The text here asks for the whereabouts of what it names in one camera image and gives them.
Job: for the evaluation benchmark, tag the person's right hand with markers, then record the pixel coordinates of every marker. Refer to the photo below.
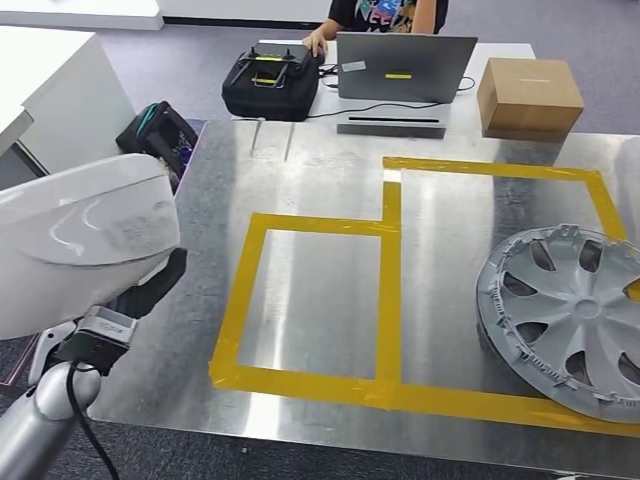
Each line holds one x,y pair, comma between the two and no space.
315,44

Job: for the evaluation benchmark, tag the grey laptop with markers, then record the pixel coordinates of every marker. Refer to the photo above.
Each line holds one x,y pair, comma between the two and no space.
404,56

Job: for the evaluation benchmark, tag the person's right forearm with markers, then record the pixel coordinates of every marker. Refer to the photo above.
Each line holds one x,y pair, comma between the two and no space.
332,28

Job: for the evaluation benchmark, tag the person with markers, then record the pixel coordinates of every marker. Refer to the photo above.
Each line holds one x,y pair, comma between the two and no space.
385,13

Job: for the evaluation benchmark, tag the white desk with metal legs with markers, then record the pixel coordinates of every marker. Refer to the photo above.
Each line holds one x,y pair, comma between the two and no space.
60,86

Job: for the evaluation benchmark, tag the grey plastic wheel hubcap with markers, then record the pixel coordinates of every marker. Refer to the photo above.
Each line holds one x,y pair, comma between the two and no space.
575,318

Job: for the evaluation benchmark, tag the black equipment case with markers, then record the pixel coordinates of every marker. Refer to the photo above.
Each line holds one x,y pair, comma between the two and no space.
270,96

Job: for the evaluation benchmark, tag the white plastic car part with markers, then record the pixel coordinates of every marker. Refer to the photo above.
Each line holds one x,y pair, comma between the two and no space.
84,245

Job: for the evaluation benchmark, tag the black backpack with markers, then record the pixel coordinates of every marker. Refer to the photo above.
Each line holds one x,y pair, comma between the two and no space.
155,132

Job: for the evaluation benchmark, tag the stainless steel workbench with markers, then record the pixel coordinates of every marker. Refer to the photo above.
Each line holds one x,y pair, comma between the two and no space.
324,298

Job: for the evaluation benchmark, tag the brown cardboard box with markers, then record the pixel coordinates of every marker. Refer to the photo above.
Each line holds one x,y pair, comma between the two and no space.
530,93

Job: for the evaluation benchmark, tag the white low platform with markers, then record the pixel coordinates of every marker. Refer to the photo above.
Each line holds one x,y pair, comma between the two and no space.
75,13

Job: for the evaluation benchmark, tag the person's left forearm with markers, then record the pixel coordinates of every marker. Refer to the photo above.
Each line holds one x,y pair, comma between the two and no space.
423,16

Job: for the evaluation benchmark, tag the grey flat slotted device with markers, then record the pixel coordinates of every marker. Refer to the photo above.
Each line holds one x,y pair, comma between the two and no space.
390,131

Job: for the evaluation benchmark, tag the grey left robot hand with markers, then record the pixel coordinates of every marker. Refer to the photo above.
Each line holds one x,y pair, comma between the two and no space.
160,285

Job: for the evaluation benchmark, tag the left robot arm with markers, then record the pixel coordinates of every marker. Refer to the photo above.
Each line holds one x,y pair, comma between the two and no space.
35,424

